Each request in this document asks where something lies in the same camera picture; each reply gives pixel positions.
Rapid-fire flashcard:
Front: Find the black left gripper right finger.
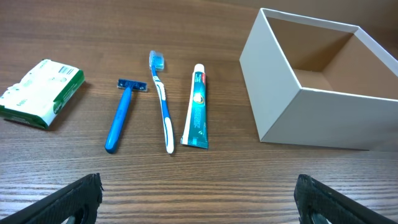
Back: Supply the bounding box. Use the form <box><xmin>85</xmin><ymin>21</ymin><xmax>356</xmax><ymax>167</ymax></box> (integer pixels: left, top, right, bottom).
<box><xmin>294</xmin><ymin>174</ymin><xmax>397</xmax><ymax>224</ymax></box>

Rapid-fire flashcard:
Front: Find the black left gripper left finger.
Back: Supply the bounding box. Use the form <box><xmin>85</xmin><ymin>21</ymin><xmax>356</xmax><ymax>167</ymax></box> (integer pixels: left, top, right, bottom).
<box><xmin>1</xmin><ymin>173</ymin><xmax>103</xmax><ymax>224</ymax></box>

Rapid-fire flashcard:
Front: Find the blue disposable razor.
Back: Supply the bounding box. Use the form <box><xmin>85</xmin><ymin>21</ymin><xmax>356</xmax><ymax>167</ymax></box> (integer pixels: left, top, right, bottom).
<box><xmin>104</xmin><ymin>79</ymin><xmax>147</xmax><ymax>154</ymax></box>

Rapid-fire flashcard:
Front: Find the green white soap pack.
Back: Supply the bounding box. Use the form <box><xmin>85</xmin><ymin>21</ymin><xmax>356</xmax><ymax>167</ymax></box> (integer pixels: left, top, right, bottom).
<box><xmin>1</xmin><ymin>59</ymin><xmax>85</xmax><ymax>129</ymax></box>

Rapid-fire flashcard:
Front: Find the teal toothpaste tube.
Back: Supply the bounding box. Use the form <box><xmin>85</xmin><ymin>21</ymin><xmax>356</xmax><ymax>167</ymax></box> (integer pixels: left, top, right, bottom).
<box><xmin>180</xmin><ymin>63</ymin><xmax>208</xmax><ymax>149</ymax></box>

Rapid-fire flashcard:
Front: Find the blue white toothbrush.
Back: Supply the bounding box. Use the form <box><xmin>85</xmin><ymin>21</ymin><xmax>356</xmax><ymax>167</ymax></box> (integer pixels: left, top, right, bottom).
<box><xmin>149</xmin><ymin>50</ymin><xmax>175</xmax><ymax>154</ymax></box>

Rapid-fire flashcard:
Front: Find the white cardboard box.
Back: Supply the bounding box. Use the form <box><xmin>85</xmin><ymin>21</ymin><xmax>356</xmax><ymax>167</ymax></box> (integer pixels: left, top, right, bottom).
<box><xmin>239</xmin><ymin>8</ymin><xmax>397</xmax><ymax>150</ymax></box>

